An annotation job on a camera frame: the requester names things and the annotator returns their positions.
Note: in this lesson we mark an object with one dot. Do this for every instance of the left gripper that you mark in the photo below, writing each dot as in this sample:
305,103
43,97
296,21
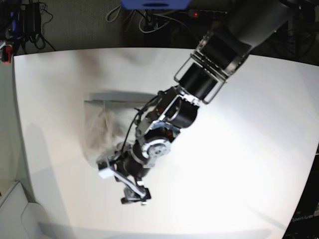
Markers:
134,191

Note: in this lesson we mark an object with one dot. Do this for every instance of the grey t-shirt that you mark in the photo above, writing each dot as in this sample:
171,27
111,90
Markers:
108,116

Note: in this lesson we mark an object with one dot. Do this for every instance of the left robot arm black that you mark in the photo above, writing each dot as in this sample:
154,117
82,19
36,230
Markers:
219,54

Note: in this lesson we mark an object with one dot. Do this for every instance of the black power strip red light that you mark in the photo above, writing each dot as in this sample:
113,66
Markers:
213,14

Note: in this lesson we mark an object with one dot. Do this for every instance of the red clamp at table corner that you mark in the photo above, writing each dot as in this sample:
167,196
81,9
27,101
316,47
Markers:
6,54

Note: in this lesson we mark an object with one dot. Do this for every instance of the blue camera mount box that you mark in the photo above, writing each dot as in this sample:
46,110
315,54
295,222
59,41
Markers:
155,4

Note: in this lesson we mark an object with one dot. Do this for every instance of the blue handled tool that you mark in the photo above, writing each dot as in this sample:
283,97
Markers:
15,31

